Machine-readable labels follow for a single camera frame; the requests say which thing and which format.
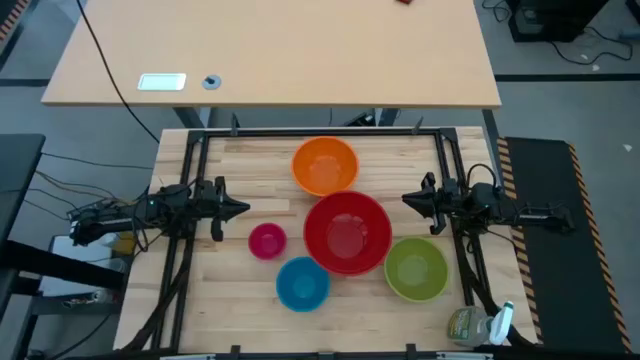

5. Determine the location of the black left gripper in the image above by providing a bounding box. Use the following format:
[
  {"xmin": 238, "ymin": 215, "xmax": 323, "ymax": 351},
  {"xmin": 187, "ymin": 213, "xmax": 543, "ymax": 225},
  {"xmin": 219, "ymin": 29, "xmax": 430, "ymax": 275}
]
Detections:
[{"xmin": 192, "ymin": 177, "xmax": 251, "ymax": 224}]

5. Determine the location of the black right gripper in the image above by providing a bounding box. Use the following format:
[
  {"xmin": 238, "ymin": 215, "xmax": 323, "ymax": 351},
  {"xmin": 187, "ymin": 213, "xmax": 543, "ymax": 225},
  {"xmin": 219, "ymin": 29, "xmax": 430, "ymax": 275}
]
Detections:
[{"xmin": 401, "ymin": 172, "xmax": 466, "ymax": 222}]

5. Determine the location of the small pink plastic bowl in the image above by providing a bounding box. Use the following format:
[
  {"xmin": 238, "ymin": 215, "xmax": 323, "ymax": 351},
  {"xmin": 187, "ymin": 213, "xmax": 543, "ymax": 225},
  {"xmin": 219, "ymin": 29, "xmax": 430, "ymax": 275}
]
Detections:
[{"xmin": 247, "ymin": 222, "xmax": 288, "ymax": 261}]

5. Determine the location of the green plastic bowl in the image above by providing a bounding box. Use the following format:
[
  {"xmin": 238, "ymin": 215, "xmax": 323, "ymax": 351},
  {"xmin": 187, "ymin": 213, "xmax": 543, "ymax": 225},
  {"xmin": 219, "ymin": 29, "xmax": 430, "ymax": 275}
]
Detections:
[{"xmin": 383, "ymin": 236, "xmax": 450, "ymax": 304}]

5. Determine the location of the orange plastic bowl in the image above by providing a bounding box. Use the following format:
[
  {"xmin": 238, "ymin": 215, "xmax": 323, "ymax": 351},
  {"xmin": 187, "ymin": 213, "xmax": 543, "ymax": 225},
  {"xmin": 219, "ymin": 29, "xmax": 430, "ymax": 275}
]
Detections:
[{"xmin": 291, "ymin": 136, "xmax": 360, "ymax": 197}]

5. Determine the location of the blue plastic bowl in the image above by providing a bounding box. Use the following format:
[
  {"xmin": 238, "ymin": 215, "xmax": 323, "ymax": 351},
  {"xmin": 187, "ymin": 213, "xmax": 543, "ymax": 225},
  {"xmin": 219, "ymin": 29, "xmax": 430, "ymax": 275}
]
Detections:
[{"xmin": 275, "ymin": 256, "xmax": 331, "ymax": 313}]

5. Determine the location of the large red plastic bowl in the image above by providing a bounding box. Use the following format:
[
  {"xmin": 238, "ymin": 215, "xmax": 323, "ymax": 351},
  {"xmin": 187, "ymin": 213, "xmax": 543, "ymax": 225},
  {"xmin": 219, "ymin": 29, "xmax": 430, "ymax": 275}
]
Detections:
[{"xmin": 303, "ymin": 190, "xmax": 394, "ymax": 277}]

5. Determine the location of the clear bottle with yellow liquid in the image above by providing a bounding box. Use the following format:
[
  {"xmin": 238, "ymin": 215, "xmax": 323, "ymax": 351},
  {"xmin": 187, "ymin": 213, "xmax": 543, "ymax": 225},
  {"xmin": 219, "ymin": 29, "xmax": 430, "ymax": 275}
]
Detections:
[{"xmin": 111, "ymin": 231, "xmax": 139, "ymax": 257}]

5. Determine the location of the clear spray bottle white trigger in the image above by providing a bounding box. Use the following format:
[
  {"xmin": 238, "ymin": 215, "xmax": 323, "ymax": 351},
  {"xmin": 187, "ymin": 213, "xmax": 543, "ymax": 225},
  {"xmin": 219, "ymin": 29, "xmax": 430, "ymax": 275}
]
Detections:
[{"xmin": 446, "ymin": 300, "xmax": 515, "ymax": 348}]

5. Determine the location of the black mat with hazard stripes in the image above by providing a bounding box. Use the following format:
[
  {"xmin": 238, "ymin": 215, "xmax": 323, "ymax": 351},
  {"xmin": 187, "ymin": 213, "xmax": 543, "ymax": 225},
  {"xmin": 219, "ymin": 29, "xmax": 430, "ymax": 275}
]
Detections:
[{"xmin": 496, "ymin": 136, "xmax": 634, "ymax": 354}]

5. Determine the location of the white box under side table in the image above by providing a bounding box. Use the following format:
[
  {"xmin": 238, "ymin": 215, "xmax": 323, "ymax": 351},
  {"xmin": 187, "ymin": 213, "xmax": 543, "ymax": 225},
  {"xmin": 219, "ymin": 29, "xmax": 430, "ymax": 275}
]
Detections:
[{"xmin": 38, "ymin": 233, "xmax": 127, "ymax": 298}]

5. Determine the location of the light wooden desk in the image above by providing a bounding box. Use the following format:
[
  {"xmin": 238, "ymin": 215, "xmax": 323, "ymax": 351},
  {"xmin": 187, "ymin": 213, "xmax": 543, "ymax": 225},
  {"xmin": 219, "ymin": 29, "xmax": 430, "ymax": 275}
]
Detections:
[{"xmin": 40, "ymin": 0, "xmax": 503, "ymax": 129}]

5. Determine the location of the black side table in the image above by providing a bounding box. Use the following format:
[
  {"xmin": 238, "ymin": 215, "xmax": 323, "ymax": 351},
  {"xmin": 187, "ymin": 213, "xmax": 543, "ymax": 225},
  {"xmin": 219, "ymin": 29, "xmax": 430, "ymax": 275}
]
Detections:
[{"xmin": 0, "ymin": 133, "xmax": 126, "ymax": 321}]

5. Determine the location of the black computer case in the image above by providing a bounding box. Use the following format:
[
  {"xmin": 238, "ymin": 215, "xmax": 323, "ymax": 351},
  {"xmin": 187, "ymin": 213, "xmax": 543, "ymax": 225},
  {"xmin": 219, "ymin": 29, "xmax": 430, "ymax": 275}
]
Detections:
[{"xmin": 505, "ymin": 0, "xmax": 611, "ymax": 44}]

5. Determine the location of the black aluminium frame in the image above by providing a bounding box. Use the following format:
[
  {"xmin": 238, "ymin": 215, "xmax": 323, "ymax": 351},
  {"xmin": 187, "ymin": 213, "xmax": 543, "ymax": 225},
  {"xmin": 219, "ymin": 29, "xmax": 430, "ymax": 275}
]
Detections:
[{"xmin": 121, "ymin": 113, "xmax": 539, "ymax": 360}]

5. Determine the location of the long black cable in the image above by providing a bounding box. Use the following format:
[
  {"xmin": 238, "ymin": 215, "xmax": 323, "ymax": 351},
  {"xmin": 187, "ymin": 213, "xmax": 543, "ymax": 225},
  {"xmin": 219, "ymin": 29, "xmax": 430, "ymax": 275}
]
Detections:
[{"xmin": 74, "ymin": 0, "xmax": 161, "ymax": 144}]

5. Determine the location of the thin black floor cable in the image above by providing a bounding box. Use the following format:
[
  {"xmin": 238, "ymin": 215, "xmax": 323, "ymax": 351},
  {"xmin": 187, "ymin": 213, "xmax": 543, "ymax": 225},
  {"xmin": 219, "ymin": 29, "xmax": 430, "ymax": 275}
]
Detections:
[{"xmin": 548, "ymin": 25, "xmax": 634, "ymax": 67}]

